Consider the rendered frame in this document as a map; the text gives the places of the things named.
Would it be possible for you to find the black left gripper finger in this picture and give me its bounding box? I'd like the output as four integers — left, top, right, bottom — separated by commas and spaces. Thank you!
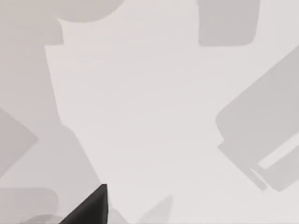
57, 183, 109, 224

